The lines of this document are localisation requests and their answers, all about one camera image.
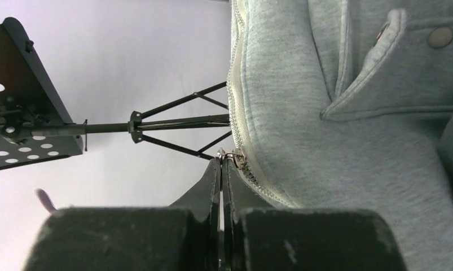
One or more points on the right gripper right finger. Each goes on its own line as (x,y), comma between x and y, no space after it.
(261,237)

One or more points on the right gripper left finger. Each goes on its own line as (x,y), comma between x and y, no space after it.
(181,236)

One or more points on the grey zip-up jacket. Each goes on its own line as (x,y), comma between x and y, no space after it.
(349,104)

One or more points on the black perforated music stand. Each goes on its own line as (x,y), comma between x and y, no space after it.
(35,126)

